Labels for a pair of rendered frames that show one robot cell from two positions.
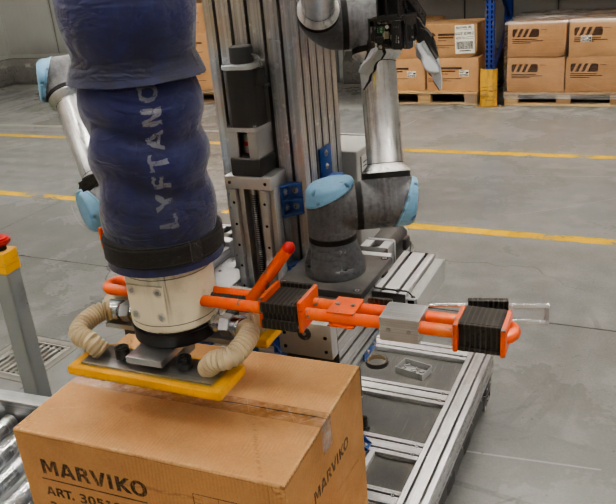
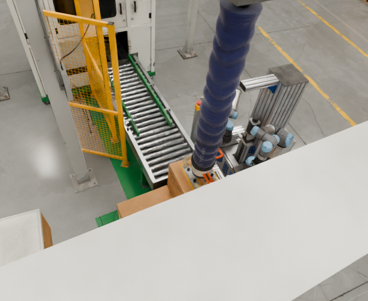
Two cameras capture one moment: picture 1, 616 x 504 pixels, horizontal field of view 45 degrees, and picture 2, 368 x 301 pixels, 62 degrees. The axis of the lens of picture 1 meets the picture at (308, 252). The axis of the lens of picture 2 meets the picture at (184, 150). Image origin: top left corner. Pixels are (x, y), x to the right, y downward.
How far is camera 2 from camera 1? 183 cm
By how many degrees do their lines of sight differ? 39
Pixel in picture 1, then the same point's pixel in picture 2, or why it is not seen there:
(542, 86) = not seen: outside the picture
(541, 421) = not seen: hidden behind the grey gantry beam
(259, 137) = (250, 137)
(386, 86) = (275, 153)
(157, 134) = (203, 153)
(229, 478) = not seen: hidden behind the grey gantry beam
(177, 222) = (201, 164)
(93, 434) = (178, 176)
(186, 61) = (214, 146)
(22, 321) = (196, 120)
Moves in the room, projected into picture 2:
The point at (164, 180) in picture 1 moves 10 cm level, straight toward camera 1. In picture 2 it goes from (202, 159) to (196, 166)
